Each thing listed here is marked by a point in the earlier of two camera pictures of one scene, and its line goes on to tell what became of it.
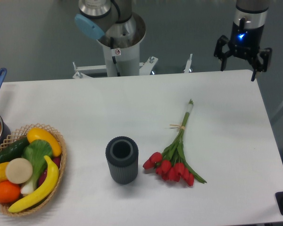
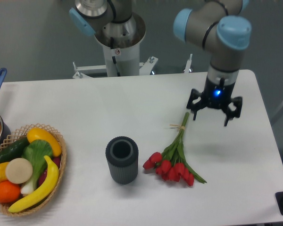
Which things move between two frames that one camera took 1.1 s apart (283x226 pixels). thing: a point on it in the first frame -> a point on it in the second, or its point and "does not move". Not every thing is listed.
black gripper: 245,43 -> 216,95
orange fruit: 6,192 does not move
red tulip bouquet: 172,164 does not move
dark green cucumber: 15,151 does not move
